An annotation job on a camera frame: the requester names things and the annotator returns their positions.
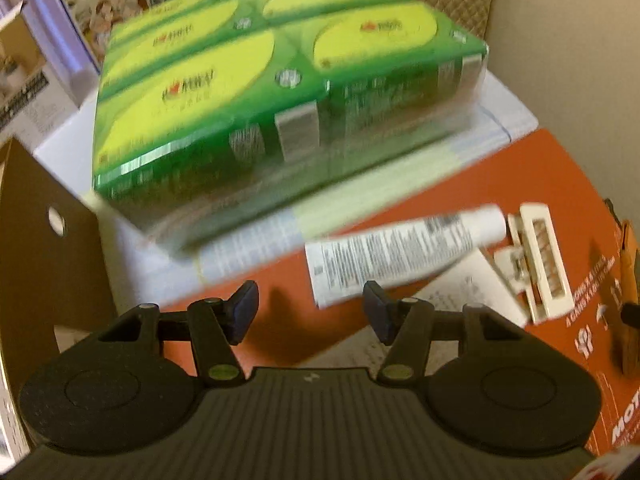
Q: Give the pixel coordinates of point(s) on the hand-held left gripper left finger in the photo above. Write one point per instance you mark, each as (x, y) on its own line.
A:
(242, 312)

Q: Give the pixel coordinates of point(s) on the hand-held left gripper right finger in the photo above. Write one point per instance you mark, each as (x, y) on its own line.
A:
(378, 312)

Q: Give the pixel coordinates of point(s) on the cream hair claw clip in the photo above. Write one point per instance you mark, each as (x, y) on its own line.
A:
(512, 262)

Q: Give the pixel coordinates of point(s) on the brown cardboard flap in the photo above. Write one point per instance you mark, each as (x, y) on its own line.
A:
(45, 270)

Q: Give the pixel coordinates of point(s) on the white tube with label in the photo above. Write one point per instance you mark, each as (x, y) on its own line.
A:
(390, 255)

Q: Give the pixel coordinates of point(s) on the white paper sheet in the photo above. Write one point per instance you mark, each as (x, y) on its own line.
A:
(465, 285)

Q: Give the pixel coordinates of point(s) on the white flat carton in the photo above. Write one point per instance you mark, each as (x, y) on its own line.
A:
(135, 260)

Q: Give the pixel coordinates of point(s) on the green tissue multipack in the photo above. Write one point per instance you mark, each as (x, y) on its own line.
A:
(225, 110)

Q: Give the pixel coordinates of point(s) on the orange cardboard box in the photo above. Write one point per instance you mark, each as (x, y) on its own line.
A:
(550, 185)

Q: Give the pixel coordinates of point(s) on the orange brown object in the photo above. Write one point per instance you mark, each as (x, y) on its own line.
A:
(631, 260)

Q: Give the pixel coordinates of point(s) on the white product box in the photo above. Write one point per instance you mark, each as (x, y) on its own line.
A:
(25, 90)

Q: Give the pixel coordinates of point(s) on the blue milk carton box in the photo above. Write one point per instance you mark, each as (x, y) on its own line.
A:
(100, 15)

